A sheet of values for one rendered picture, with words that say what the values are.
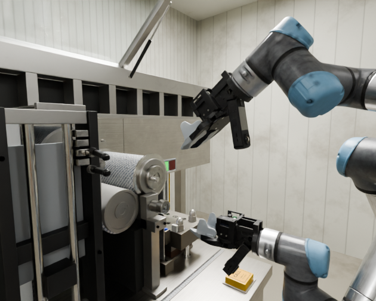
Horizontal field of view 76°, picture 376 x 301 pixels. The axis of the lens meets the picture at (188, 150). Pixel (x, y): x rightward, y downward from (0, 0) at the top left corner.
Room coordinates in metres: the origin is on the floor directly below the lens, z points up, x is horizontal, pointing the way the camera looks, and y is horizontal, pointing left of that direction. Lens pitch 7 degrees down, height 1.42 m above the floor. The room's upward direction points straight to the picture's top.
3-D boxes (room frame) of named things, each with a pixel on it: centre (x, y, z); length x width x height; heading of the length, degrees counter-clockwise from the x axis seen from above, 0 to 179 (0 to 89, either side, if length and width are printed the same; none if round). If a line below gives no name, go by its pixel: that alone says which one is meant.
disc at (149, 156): (0.74, 0.12, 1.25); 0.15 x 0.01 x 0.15; 144
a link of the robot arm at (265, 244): (0.58, -0.21, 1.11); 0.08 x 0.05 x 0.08; 144
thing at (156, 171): (0.74, 0.11, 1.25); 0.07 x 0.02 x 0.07; 144
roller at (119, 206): (0.72, 0.28, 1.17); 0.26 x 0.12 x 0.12; 54
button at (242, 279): (0.73, -0.17, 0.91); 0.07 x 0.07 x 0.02; 54
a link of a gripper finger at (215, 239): (0.64, -0.08, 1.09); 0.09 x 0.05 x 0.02; 63
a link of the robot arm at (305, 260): (0.54, -0.27, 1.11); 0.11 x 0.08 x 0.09; 54
